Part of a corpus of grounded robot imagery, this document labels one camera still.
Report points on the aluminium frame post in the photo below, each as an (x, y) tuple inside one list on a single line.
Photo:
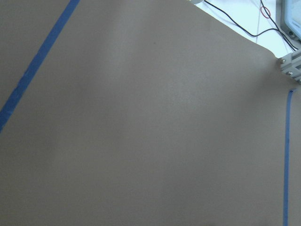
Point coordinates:
[(290, 65)]

